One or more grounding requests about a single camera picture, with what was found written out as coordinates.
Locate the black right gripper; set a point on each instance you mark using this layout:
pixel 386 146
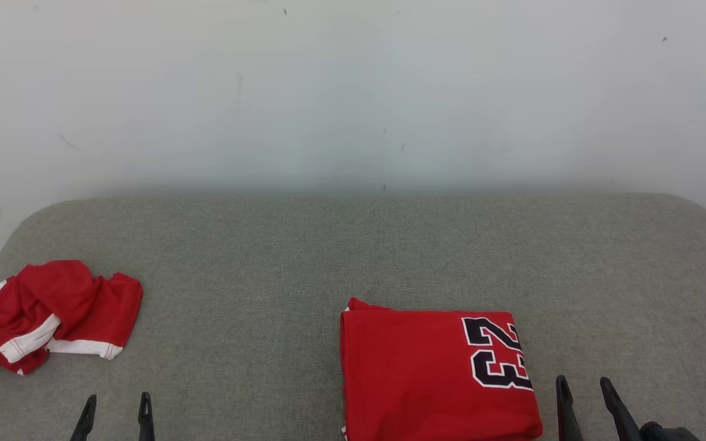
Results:
pixel 668 433

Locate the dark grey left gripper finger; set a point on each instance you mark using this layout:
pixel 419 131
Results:
pixel 146 419
pixel 85 422

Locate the red white-trimmed basketball shorts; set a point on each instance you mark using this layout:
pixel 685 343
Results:
pixel 71 300

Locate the red basketball jersey number 23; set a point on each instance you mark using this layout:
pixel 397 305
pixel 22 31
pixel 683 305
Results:
pixel 414 373

